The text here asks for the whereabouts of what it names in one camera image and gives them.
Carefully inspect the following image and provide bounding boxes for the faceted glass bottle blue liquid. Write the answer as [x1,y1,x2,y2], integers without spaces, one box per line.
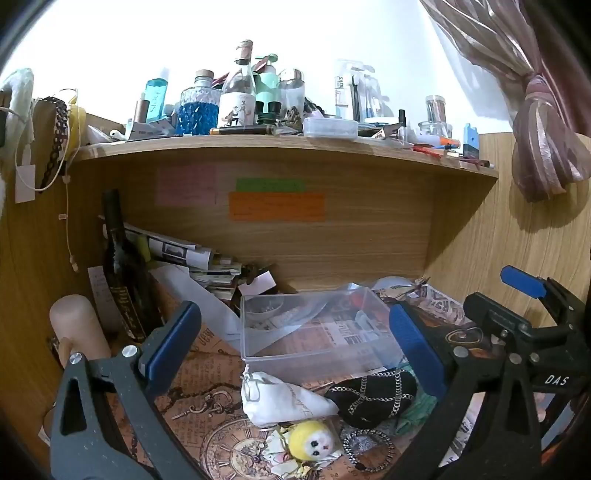
[178,70,221,136]

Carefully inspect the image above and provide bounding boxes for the white earphone cable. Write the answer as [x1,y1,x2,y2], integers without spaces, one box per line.
[14,88,80,274]

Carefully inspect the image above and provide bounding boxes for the clear rectangular plastic case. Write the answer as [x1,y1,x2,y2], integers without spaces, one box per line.
[303,117,359,138]

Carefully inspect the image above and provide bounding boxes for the mint green pump bottle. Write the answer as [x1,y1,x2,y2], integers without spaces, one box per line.
[253,54,283,125]

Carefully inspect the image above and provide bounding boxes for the small glass jar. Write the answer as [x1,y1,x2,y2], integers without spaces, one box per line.
[424,95,450,136]

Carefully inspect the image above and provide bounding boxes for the dark wine bottle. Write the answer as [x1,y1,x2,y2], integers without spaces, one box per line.
[100,189,163,343]

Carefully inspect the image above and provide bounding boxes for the yellow-headed small doll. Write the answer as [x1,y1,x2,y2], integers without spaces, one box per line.
[265,420,345,478]

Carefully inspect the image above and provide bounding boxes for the wooden shelf unit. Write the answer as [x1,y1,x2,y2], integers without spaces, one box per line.
[0,99,502,462]

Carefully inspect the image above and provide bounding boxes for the clear blister packs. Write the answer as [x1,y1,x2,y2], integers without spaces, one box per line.
[332,59,385,123]

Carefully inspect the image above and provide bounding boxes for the clear jar with silver lid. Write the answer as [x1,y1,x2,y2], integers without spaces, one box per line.
[278,69,306,121]

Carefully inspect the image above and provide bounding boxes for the orange sticky note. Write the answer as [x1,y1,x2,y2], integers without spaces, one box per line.
[228,192,326,221]

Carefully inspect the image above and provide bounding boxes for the white drawstring pouch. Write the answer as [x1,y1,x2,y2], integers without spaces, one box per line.
[240,364,340,428]

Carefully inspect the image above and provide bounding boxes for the brown pen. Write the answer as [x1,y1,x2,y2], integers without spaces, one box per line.
[210,126,274,136]

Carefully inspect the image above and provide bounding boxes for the blue plastic block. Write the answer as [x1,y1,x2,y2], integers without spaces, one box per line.
[462,124,480,158]

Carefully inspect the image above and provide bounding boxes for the pink striped curtain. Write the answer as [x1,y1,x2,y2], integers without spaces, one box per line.
[419,0,591,204]

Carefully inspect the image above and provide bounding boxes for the white receipt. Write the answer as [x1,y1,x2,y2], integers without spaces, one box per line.
[88,265,112,325]

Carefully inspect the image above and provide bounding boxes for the clear plastic box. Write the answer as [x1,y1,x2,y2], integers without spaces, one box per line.
[240,288,407,384]

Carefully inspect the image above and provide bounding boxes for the black and white braided bracelet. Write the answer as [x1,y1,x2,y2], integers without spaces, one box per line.
[342,429,396,472]

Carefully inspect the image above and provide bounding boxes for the black knit pouch with chain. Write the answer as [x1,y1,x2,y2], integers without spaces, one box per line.
[325,369,417,428]

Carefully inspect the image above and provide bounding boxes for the black lace headband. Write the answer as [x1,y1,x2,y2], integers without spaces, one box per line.
[34,96,71,191]

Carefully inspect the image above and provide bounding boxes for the pale pink cylinder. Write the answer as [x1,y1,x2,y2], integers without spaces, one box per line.
[49,294,112,370]

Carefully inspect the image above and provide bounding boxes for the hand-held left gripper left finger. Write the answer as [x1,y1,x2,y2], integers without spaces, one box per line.
[50,301,208,480]

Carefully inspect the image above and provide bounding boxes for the light blue plastic bottle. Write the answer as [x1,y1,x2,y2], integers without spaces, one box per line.
[146,68,171,123]

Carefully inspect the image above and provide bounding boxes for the pink sticky note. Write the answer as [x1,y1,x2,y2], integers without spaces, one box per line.
[154,165,218,206]

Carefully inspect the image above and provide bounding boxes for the clear bottle with illustrated label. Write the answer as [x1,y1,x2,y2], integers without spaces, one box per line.
[218,41,257,128]

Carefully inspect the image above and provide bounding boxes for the small glass bowl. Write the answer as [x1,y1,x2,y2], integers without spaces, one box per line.
[244,299,285,329]

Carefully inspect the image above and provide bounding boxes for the yellow round item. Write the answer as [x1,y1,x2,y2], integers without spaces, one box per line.
[67,104,88,161]

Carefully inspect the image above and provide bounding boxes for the green cloth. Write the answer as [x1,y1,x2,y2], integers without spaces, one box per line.
[394,364,435,435]

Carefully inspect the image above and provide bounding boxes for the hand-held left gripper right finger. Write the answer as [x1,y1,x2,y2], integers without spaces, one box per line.
[389,302,541,480]

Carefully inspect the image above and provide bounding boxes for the vintage newspaper print mat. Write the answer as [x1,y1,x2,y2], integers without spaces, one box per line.
[111,281,481,480]

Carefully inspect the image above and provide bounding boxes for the white paper tag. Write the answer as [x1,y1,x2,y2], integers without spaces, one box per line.
[15,164,37,204]

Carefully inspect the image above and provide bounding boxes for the green sticky note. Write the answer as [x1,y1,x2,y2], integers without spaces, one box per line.
[235,179,306,193]

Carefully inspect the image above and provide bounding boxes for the small white paper box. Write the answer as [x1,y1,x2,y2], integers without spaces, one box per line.
[237,271,278,296]

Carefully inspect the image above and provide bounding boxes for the white fluffy cloth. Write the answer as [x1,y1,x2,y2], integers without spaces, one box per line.
[0,68,36,162]

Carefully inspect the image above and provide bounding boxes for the pile of rolled papers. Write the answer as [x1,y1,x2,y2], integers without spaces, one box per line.
[99,217,245,303]

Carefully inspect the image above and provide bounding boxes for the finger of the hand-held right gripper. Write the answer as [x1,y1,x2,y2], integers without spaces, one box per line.
[501,265,591,334]
[464,292,537,352]

